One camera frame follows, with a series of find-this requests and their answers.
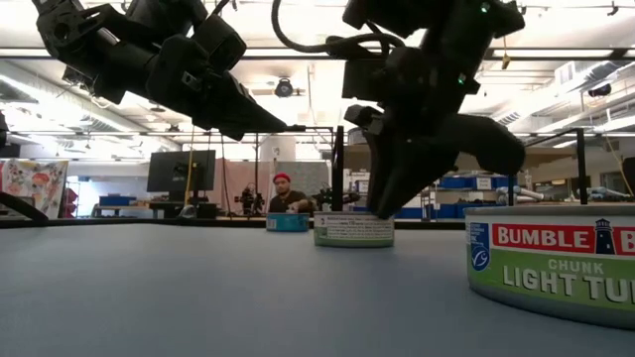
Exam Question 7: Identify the blue table mat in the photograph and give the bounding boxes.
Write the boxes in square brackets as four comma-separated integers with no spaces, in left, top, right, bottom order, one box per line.
[0,227,635,357]

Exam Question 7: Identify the green Bumble Bee tuna can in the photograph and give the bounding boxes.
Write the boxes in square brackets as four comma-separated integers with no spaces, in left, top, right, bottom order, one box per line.
[313,211,396,249]
[464,205,635,331]

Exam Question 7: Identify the teal yellowfin tuna can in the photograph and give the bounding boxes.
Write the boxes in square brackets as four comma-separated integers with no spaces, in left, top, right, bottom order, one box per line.
[265,212,311,233]

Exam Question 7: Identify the person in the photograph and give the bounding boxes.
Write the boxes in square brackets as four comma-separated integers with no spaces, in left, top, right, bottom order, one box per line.
[267,172,315,215]

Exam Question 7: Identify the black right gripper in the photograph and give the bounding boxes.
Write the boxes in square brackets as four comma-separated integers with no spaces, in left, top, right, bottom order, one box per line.
[343,48,527,220]

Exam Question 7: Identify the black computer monitor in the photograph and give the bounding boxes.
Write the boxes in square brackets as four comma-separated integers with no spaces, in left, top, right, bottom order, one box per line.
[146,149,217,219]

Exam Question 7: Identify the yellow hanging cable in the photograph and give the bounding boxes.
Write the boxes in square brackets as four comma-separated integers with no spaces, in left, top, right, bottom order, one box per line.
[184,126,195,204]

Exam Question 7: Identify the black metal frame stand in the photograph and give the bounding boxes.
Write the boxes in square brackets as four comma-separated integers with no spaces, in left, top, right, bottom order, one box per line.
[254,124,336,219]

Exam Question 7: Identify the colourful floral poster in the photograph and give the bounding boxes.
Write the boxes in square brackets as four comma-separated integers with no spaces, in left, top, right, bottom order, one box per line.
[0,158,69,219]

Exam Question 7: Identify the black table frame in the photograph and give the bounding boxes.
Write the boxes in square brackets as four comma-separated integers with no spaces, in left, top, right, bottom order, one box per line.
[0,190,467,231]

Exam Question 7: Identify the white round column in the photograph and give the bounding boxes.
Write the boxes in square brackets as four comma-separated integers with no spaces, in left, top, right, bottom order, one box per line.
[259,134,298,164]

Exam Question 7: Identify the wooden shelf board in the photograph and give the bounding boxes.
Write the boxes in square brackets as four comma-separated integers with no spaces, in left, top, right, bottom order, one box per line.
[343,145,579,174]

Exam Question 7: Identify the yellow cable with connector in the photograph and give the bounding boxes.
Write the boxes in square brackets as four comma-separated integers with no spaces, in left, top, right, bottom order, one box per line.
[499,35,512,70]

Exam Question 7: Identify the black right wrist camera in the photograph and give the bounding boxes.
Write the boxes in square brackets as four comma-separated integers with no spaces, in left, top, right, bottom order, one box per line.
[340,57,393,100]

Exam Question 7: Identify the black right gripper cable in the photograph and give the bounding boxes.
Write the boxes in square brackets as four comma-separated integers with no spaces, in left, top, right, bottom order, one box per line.
[270,0,408,55]

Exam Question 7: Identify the round black ceiling camera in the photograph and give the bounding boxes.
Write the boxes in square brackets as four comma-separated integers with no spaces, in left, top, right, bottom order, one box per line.
[274,77,295,99]

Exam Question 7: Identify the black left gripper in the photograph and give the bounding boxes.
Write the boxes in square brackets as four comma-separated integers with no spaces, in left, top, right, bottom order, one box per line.
[92,0,289,143]

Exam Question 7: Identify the black shelf left post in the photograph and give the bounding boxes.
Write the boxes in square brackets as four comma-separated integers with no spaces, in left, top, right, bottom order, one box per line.
[330,125,345,213]

